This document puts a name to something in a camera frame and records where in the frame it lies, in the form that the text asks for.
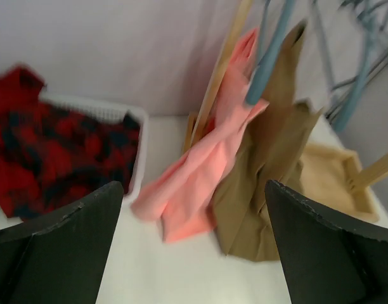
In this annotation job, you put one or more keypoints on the red plaid garment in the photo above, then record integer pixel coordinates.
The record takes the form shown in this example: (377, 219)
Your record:
(54, 142)

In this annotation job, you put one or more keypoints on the blue hanger with pink skirt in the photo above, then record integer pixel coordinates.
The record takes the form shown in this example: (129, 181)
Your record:
(262, 33)

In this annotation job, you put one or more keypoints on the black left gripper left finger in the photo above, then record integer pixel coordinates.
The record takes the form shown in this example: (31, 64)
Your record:
(60, 257)

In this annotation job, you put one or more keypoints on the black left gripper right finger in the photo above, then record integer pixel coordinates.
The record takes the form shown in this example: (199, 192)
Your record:
(326, 255)

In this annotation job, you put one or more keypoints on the white plastic basket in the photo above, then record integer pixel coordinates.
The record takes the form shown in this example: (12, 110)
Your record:
(130, 133)

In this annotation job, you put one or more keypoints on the wooden clothes rack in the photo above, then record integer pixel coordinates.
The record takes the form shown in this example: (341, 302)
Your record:
(328, 171)

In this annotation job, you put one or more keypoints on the blue plastic hanger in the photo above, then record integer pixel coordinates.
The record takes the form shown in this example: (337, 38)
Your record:
(346, 105)
(340, 38)
(262, 72)

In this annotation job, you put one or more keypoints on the tan pleated skirt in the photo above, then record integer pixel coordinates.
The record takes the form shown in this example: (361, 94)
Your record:
(271, 148)

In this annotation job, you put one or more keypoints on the pink pleated skirt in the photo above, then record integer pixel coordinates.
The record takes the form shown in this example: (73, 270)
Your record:
(180, 197)

